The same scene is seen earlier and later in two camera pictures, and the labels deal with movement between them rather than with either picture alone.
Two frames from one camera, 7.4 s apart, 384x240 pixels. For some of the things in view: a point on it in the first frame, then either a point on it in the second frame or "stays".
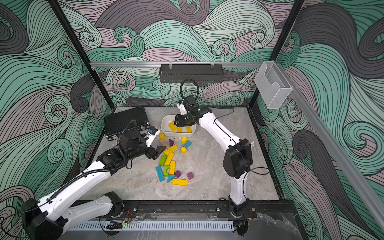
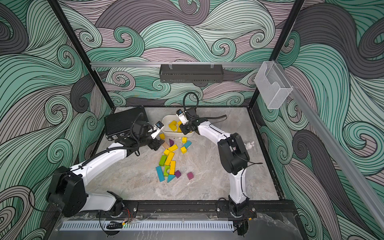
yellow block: x=172 y=126 stays
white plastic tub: x=166 y=131 stays
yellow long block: x=180 y=182 → x=179 y=129
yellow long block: x=172 y=167 stays
